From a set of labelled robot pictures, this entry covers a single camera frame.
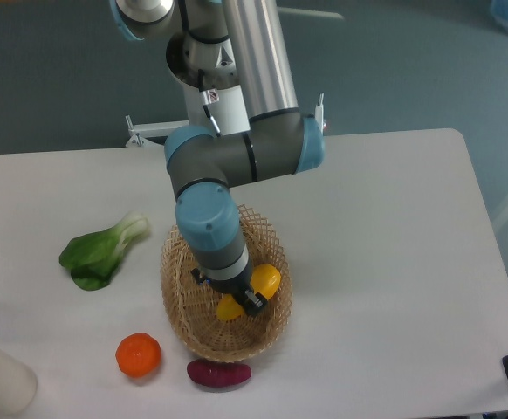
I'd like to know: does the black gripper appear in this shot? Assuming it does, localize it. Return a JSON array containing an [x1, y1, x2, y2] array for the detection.
[[190, 268, 266, 317]]

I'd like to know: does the yellow mango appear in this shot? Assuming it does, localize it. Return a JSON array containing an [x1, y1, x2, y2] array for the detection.
[[216, 264, 281, 321]]

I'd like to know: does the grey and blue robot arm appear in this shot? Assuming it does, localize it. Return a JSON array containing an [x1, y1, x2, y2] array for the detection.
[[110, 1, 325, 316]]

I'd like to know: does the woven wicker basket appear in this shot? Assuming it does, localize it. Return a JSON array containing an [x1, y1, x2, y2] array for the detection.
[[161, 205, 292, 362]]

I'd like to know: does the purple sweet potato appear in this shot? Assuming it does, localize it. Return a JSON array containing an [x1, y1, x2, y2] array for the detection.
[[187, 359, 252, 388]]

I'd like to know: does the orange pumpkin toy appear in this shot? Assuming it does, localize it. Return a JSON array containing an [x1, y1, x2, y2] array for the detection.
[[115, 333, 162, 379]]

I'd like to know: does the green bok choy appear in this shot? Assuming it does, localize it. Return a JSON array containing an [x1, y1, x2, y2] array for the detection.
[[58, 212, 150, 292]]

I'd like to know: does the cream white bottle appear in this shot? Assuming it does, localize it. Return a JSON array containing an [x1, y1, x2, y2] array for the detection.
[[0, 349, 38, 416]]

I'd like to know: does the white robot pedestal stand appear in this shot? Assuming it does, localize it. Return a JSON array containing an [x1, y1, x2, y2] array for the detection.
[[124, 32, 329, 148]]

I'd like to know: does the black cable on pedestal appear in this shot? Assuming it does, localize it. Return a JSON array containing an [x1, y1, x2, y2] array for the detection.
[[196, 68, 223, 136]]

